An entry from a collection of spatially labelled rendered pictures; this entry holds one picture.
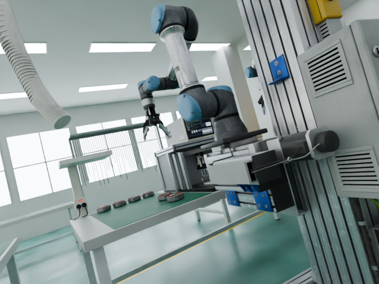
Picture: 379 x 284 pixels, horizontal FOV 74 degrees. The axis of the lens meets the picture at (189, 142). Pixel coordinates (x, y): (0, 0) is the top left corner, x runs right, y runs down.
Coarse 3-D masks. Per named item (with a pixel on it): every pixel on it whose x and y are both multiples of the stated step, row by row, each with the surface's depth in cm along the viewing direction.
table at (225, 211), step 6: (210, 204) 401; (222, 204) 321; (198, 210) 380; (204, 210) 364; (210, 210) 350; (216, 210) 340; (222, 210) 331; (198, 216) 387; (228, 216) 320; (228, 222) 319
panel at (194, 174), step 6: (204, 144) 216; (180, 150) 204; (186, 150) 207; (210, 150) 218; (186, 156) 206; (192, 156) 209; (186, 162) 205; (192, 162) 208; (174, 168) 199; (192, 168) 207; (204, 168) 212; (174, 174) 198; (192, 174) 206; (198, 174) 208; (204, 174) 211; (192, 180) 205; (198, 180) 207; (186, 186) 201
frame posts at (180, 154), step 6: (174, 156) 194; (180, 156) 185; (174, 162) 195; (180, 162) 186; (180, 168) 194; (186, 168) 185; (180, 174) 194; (186, 174) 185; (180, 180) 193; (186, 180) 184; (180, 186) 194
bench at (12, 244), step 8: (16, 240) 177; (0, 248) 155; (8, 248) 149; (0, 256) 132; (8, 256) 141; (0, 264) 120; (8, 264) 173; (16, 264) 178; (0, 272) 117; (8, 272) 172; (16, 272) 174; (16, 280) 173
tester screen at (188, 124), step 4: (184, 120) 197; (200, 120) 204; (204, 120) 206; (208, 120) 208; (188, 124) 198; (192, 124) 200; (196, 124) 202; (188, 128) 197; (192, 128) 199; (196, 128) 201; (200, 128) 203; (188, 132) 197; (196, 132) 200; (200, 132) 202; (212, 132) 208; (188, 136) 196; (192, 136) 198; (196, 136) 200
